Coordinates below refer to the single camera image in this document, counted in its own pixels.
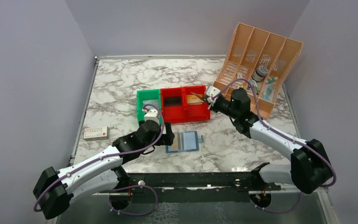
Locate gold credit card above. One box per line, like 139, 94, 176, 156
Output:
170, 133, 184, 152
186, 92, 205, 105

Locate blue leather card holder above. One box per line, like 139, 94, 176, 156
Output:
165, 131, 204, 153

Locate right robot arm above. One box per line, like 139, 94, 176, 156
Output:
199, 86, 334, 194

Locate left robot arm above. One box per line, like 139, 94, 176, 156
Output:
33, 120, 174, 220

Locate black card in bin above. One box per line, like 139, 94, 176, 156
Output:
164, 97, 182, 107

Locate silver card in bin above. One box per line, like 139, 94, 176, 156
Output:
141, 99, 160, 109

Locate right red plastic bin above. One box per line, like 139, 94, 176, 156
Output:
182, 85, 211, 122

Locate red plastic bin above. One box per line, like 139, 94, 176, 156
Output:
182, 85, 211, 122
160, 87, 186, 124

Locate middle red plastic bin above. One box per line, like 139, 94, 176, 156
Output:
160, 87, 186, 124

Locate small items in organizer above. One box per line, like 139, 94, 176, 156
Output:
237, 72, 260, 95

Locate light blue packet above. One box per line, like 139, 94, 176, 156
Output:
261, 84, 275, 102

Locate green tipped tube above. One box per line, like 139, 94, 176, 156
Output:
265, 77, 279, 84

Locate round grey jar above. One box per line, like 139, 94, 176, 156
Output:
251, 65, 269, 82

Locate green plastic bin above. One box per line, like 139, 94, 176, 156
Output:
136, 89, 163, 126

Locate peach desk organizer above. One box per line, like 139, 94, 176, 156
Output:
213, 23, 303, 119

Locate small white red box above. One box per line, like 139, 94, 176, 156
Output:
83, 126, 109, 141

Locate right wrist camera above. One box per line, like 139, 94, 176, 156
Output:
204, 85, 220, 103

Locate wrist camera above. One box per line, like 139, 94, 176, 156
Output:
204, 85, 220, 103
142, 108, 160, 124

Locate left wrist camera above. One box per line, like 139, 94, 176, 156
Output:
142, 108, 160, 124

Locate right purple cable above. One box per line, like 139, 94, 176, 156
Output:
211, 78, 337, 188

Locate purple cable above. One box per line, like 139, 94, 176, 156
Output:
211, 78, 337, 188
33, 104, 165, 212

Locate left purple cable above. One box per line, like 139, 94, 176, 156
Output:
33, 104, 165, 212

